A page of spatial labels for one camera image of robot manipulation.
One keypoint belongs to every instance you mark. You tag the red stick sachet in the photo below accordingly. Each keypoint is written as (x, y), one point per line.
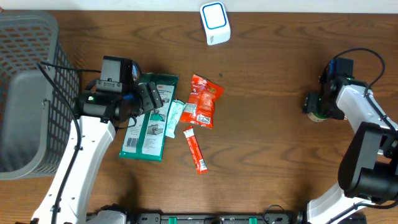
(195, 150)

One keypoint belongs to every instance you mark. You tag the green lid jar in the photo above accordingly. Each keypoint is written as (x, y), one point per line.
(315, 117)

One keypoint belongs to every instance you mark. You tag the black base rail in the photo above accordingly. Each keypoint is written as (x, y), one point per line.
(155, 218)

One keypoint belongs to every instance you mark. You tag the red snack bag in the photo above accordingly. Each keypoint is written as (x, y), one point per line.
(200, 107)

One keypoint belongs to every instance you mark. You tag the light green wipes pack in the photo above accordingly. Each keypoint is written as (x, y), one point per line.
(176, 109)

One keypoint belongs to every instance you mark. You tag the white barcode scanner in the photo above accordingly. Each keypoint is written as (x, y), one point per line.
(215, 23)

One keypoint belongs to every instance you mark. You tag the grey plastic mesh basket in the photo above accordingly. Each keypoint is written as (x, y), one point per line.
(35, 124)

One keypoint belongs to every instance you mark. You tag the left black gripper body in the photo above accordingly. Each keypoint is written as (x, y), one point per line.
(148, 99)

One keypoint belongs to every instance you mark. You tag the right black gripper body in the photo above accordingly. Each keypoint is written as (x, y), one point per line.
(316, 102)

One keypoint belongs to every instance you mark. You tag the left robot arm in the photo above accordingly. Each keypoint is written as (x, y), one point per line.
(97, 113)

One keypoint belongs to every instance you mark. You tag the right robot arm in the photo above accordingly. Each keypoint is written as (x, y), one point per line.
(367, 175)

